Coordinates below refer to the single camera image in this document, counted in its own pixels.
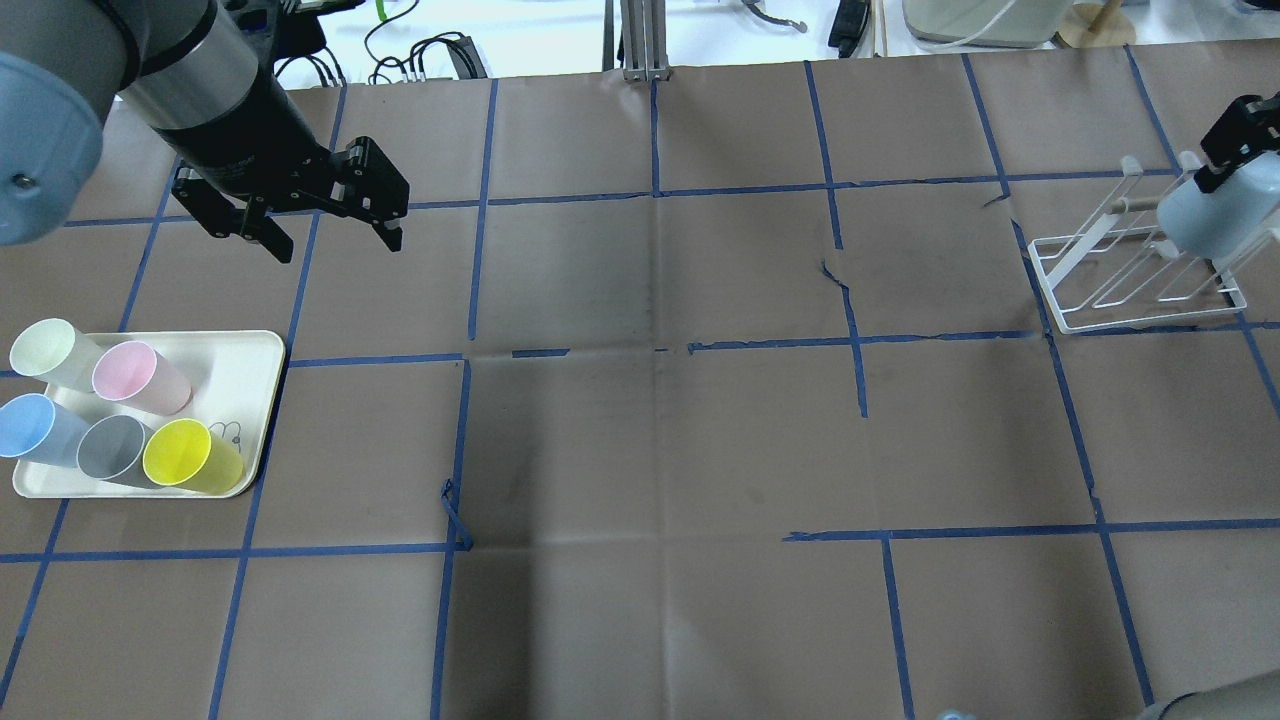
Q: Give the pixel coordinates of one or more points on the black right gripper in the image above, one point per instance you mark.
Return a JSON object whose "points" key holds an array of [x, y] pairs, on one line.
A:
{"points": [[1236, 137]]}

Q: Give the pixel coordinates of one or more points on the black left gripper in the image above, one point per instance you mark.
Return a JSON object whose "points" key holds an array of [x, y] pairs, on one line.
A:
{"points": [[243, 133]]}

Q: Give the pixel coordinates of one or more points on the light blue plastic cup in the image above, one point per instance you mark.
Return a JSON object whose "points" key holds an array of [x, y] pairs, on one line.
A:
{"points": [[1214, 224]]}

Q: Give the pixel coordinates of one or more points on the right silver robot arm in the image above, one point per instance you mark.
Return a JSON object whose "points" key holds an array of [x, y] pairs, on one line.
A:
{"points": [[1254, 698]]}

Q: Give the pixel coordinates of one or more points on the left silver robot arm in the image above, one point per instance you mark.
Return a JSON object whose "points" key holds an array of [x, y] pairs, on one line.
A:
{"points": [[187, 70]]}

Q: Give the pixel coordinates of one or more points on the pink plastic cup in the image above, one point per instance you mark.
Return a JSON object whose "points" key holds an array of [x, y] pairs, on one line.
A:
{"points": [[135, 374]]}

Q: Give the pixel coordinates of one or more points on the yellow plastic cup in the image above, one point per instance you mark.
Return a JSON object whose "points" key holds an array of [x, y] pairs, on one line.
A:
{"points": [[185, 454]]}

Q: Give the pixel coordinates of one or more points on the pale green plastic cup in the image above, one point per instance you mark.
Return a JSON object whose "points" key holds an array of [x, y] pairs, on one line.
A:
{"points": [[56, 352]]}

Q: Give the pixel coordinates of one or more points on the grey plastic cup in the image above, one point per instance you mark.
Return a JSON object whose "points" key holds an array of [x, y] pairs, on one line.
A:
{"points": [[112, 451]]}

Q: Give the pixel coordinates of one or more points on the wooden mug tree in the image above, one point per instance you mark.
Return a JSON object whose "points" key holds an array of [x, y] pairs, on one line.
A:
{"points": [[1095, 25]]}

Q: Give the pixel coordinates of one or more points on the black power adapter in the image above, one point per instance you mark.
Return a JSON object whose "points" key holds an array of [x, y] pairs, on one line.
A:
{"points": [[848, 26]]}

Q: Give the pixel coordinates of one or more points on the white wire cup rack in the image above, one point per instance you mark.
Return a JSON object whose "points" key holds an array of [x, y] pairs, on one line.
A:
{"points": [[1119, 270]]}

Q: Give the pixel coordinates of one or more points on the aluminium frame post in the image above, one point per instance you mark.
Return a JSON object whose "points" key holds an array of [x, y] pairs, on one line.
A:
{"points": [[644, 41]]}

